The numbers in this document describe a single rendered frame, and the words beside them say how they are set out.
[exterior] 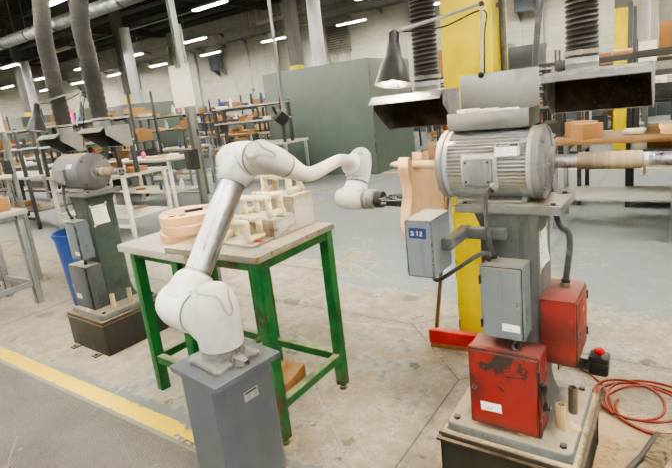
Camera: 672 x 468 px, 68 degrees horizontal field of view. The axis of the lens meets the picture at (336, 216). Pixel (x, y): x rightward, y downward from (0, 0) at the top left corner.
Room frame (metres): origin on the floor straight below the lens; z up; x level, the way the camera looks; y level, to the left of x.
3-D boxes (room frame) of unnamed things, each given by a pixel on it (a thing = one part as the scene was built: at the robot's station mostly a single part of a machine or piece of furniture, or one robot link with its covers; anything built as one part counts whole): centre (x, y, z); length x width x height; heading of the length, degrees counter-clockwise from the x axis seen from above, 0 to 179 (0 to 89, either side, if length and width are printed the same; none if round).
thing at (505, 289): (1.62, -0.55, 0.93); 0.15 x 0.10 x 0.55; 54
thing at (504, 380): (1.61, -0.55, 0.49); 0.25 x 0.12 x 0.37; 54
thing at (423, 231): (1.63, -0.38, 0.99); 0.24 x 0.21 x 0.26; 54
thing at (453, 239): (1.68, -0.41, 1.02); 0.19 x 0.04 x 0.04; 144
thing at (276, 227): (2.42, 0.36, 0.98); 0.27 x 0.16 x 0.09; 53
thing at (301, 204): (2.54, 0.26, 1.02); 0.27 x 0.15 x 0.17; 53
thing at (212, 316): (1.60, 0.45, 0.87); 0.18 x 0.16 x 0.22; 49
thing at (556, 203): (1.74, -0.64, 1.11); 0.36 x 0.24 x 0.04; 54
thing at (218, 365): (1.58, 0.43, 0.73); 0.22 x 0.18 x 0.06; 47
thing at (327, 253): (2.46, 0.07, 0.45); 0.05 x 0.05 x 0.90; 54
